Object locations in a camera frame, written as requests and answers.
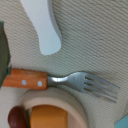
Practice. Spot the yellow toy bread loaf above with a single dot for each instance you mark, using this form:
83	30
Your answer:
46	116

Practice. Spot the brown toy sausage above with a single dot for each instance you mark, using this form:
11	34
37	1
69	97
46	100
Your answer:
16	118

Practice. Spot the light blue cup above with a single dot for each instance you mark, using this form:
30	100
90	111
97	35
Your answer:
123	123

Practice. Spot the beige round plate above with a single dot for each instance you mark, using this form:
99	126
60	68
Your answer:
53	96

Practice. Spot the wooden handled fork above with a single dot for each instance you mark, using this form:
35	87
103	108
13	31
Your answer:
79	81

